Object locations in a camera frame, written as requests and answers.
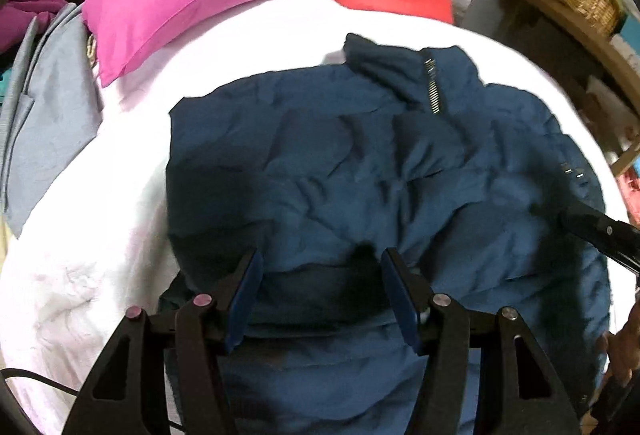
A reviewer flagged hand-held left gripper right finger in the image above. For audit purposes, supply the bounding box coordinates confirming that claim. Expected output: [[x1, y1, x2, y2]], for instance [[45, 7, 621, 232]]
[[380, 247, 583, 435]]

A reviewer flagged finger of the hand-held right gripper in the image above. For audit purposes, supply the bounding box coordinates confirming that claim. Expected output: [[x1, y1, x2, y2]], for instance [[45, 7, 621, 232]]
[[559, 200, 640, 277]]

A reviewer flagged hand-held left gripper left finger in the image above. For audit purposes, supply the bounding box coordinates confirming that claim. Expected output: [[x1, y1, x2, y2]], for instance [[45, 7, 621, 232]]
[[60, 249, 265, 435]]

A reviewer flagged navy padded jacket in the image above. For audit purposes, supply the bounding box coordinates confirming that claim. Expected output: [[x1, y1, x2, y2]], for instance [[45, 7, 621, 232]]
[[159, 32, 613, 435]]

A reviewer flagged person's right hand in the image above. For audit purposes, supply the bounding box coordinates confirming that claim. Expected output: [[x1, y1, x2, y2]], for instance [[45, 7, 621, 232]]
[[595, 300, 640, 391]]

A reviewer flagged pale pink blanket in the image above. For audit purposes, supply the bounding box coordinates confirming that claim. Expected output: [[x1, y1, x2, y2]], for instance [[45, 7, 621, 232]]
[[0, 0, 626, 435]]

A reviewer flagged wooden shelf unit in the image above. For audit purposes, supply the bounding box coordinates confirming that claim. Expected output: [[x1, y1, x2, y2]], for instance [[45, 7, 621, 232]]
[[487, 0, 640, 176]]

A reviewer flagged grey cloth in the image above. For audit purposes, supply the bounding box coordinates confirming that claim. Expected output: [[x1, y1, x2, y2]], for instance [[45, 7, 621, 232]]
[[0, 2, 106, 238]]

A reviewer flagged magenta garment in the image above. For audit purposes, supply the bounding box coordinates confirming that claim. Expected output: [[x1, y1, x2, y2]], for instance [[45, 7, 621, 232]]
[[0, 0, 68, 53]]

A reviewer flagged black cable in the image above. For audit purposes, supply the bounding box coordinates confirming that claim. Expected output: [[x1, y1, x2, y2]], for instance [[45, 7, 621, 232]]
[[0, 367, 81, 398]]

